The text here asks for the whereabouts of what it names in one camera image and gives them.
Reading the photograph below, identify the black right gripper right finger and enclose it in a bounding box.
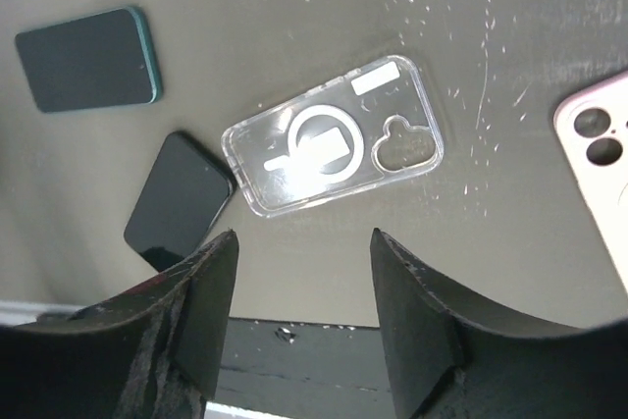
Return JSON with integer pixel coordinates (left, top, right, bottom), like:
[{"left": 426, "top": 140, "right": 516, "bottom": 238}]
[{"left": 370, "top": 230, "right": 627, "bottom": 418}]

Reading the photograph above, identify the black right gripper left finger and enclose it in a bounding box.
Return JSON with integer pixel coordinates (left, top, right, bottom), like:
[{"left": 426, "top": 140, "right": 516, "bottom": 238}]
[{"left": 1, "top": 231, "right": 239, "bottom": 418}]

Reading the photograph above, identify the clear phone case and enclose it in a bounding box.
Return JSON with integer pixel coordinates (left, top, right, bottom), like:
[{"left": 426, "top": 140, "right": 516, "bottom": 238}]
[{"left": 222, "top": 55, "right": 445, "bottom": 218}]

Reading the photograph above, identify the pink case near right arm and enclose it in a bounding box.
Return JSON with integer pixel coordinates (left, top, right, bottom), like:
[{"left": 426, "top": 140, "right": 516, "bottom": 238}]
[{"left": 553, "top": 72, "right": 627, "bottom": 285}]

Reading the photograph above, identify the teal-edged black smartphone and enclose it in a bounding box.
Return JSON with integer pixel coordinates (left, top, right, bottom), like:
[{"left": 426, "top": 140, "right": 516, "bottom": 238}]
[{"left": 15, "top": 6, "right": 163, "bottom": 114}]

